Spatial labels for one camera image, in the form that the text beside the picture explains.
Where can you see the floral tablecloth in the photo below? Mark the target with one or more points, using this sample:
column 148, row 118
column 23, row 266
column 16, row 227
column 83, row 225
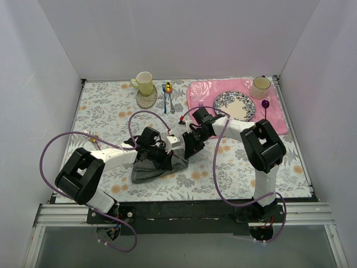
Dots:
column 110, row 110

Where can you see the cream mug dark rim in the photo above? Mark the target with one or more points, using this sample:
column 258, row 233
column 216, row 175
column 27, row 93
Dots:
column 260, row 87

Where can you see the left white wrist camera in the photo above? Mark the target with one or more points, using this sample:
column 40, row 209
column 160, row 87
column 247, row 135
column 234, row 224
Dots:
column 171, row 142

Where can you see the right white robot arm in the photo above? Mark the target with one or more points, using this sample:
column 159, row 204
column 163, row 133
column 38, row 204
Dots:
column 263, row 147

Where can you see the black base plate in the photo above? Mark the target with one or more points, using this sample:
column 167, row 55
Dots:
column 194, row 217

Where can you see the grey cloth napkin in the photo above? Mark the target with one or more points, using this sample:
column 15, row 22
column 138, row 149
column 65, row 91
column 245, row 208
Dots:
column 145, row 170

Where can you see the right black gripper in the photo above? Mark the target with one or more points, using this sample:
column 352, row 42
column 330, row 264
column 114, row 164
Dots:
column 193, row 138

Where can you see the gold bowl spoon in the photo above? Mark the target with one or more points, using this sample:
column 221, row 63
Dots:
column 169, row 90

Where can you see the round woven coaster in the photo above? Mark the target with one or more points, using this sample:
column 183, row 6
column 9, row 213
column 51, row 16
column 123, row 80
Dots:
column 146, row 101

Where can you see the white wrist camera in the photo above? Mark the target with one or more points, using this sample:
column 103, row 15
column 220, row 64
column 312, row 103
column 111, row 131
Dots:
column 171, row 142
column 186, row 123

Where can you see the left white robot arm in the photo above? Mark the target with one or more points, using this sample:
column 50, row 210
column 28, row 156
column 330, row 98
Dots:
column 80, row 176

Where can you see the pink floral placemat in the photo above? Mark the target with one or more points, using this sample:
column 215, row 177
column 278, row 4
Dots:
column 207, row 91

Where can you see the blue floral plate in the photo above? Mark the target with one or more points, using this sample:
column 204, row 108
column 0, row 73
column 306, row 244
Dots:
column 238, row 105

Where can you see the yellow-green mug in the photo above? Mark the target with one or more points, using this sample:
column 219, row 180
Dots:
column 143, row 82

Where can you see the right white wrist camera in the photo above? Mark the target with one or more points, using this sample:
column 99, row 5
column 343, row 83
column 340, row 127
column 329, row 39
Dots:
column 186, row 123

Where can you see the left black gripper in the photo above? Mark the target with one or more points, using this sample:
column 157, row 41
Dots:
column 163, row 156

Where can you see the gold spoon purple handle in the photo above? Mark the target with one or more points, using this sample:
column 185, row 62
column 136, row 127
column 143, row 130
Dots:
column 94, row 141

